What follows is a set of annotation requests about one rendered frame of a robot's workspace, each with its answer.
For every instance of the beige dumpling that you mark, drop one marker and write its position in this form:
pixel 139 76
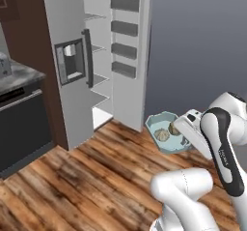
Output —
pixel 173 129
pixel 161 135

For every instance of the grey fridge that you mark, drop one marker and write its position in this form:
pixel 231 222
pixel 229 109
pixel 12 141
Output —
pixel 99 48

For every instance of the black dishwasher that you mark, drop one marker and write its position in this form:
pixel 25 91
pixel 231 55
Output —
pixel 22 131

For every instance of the fridge door with dispenser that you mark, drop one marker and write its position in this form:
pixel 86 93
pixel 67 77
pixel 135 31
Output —
pixel 69 15

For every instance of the fridge door with shelves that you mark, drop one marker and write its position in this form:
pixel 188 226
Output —
pixel 127 90

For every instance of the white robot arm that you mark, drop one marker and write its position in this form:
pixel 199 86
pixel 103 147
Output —
pixel 188 189

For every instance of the light blue tupperware container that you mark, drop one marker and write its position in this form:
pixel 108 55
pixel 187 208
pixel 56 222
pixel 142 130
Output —
pixel 157 121

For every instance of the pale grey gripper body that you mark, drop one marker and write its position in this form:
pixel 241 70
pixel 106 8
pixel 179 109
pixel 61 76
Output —
pixel 190 132

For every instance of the brown tall cabinet panel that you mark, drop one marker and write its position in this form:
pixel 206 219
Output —
pixel 30 25

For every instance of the white box with print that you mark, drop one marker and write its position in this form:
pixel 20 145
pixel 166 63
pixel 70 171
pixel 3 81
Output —
pixel 4 65

